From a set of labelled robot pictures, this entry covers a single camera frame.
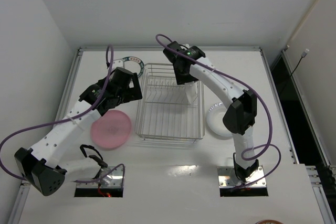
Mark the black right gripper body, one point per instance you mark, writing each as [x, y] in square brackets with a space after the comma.
[185, 77]

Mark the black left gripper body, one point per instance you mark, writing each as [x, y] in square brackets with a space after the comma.
[134, 91]

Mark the green rimmed white plate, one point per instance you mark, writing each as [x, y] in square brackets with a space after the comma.
[136, 60]

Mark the pink plastic plate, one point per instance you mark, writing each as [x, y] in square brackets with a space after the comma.
[112, 130]

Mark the white deep bowl plate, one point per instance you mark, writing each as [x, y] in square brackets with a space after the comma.
[214, 119]

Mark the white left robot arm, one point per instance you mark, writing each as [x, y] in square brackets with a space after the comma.
[41, 164]

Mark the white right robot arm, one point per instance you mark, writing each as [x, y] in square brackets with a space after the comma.
[241, 105]

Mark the brown patterned plate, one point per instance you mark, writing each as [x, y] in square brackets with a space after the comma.
[268, 221]

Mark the metal wire dish rack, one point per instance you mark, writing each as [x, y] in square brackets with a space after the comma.
[164, 112]

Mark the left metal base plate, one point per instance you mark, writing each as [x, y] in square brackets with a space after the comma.
[113, 180]

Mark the metal base plate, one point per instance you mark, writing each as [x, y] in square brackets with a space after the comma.
[113, 180]
[228, 179]

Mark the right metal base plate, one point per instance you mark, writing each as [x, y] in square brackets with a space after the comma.
[228, 179]

